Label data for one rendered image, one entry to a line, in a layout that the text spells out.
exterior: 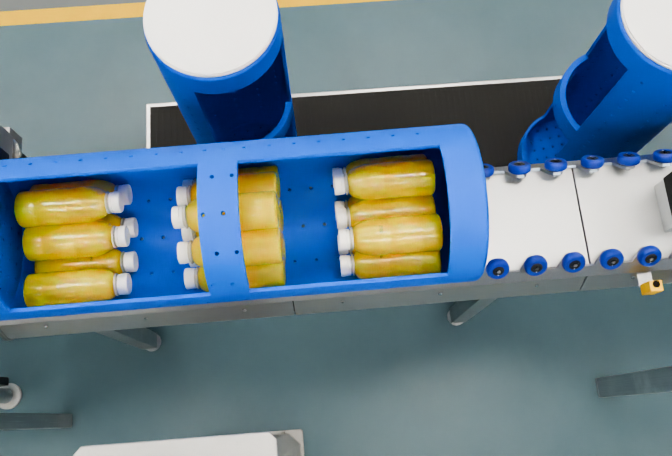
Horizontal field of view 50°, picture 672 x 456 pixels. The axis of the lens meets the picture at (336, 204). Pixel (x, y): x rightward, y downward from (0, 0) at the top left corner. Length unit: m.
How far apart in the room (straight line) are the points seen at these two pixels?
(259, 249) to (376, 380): 1.17
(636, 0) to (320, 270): 0.86
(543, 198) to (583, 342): 1.02
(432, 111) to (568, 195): 0.96
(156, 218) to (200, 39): 0.37
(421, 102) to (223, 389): 1.13
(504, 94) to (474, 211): 1.33
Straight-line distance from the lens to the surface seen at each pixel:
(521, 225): 1.51
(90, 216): 1.35
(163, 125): 2.45
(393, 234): 1.25
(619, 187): 1.60
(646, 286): 1.56
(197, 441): 1.21
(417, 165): 1.30
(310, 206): 1.43
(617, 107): 1.79
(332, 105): 2.41
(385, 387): 2.35
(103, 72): 2.76
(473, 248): 1.21
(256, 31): 1.52
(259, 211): 1.23
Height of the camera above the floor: 2.34
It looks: 73 degrees down
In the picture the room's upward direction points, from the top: straight up
